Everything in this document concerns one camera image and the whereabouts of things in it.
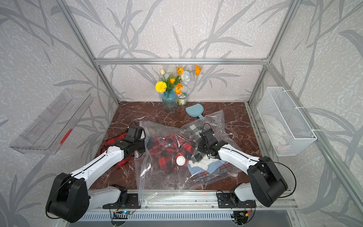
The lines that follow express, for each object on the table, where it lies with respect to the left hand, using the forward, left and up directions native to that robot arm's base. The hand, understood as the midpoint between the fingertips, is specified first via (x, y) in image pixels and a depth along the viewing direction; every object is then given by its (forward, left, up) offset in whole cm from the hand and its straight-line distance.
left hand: (156, 142), depth 85 cm
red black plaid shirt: (+5, +26, -6) cm, 28 cm away
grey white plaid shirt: (+9, -22, -3) cm, 24 cm away
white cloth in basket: (-5, -69, +12) cm, 70 cm away
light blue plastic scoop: (+34, -26, -10) cm, 44 cm away
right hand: (0, -27, -5) cm, 28 cm away
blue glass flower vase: (+38, -5, -1) cm, 39 cm away
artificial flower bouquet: (+37, -8, +17) cm, 41 cm away
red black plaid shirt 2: (-9, -12, +6) cm, 16 cm away
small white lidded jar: (+42, -15, -4) cm, 44 cm away
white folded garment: (-11, -29, -5) cm, 32 cm away
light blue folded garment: (-13, -34, -6) cm, 37 cm away
